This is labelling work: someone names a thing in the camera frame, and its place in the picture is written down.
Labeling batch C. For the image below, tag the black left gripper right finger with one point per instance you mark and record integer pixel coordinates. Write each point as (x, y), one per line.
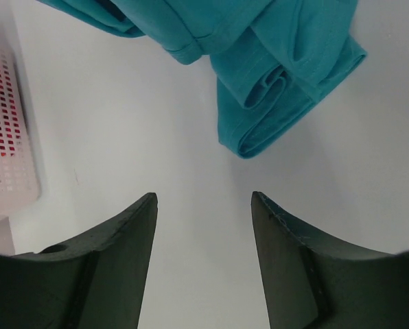
(312, 279)

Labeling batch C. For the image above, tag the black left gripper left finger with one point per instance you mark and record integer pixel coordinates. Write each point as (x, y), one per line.
(93, 280)

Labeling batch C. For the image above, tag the white perforated plastic basket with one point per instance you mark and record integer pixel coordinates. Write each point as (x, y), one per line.
(19, 183)

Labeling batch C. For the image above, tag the teal t shirt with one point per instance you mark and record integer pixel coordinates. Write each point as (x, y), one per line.
(274, 60)

